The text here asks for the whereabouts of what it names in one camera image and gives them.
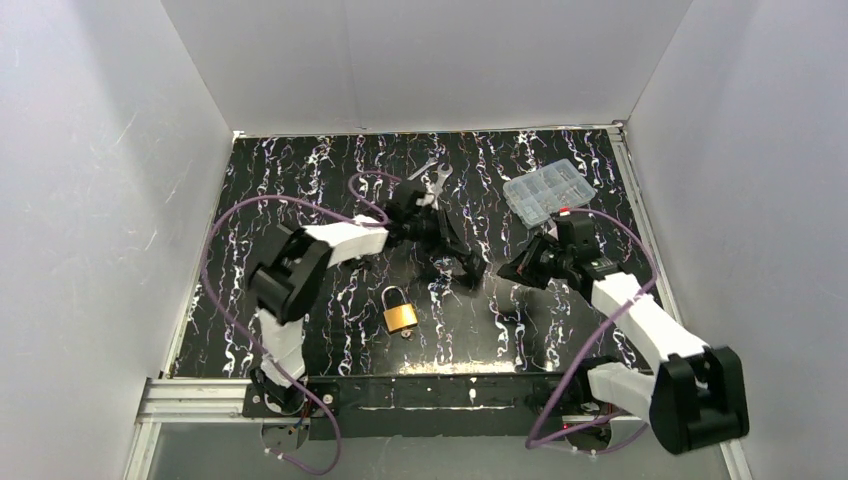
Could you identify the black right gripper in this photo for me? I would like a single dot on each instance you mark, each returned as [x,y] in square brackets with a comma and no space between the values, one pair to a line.
[534,262]

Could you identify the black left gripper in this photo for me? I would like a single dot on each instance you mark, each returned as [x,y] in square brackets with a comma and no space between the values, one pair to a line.
[448,244]

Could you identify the large brass padlock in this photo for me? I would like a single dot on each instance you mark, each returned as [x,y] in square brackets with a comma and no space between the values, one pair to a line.
[399,313]

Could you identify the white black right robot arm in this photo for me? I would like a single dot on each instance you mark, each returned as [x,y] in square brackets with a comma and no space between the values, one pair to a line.
[694,394]

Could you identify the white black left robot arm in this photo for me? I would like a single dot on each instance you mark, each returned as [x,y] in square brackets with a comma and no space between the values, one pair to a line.
[286,276]

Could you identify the clear plastic screw box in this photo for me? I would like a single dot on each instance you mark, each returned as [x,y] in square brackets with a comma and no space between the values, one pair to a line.
[535,196]

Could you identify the large silver wrench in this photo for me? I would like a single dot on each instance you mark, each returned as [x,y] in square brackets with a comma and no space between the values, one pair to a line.
[443,172]

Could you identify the small silver wrench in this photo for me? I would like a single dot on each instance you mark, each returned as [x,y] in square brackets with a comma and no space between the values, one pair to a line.
[428,164]

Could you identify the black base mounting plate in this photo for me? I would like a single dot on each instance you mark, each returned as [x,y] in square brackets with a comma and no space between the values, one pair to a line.
[448,405]

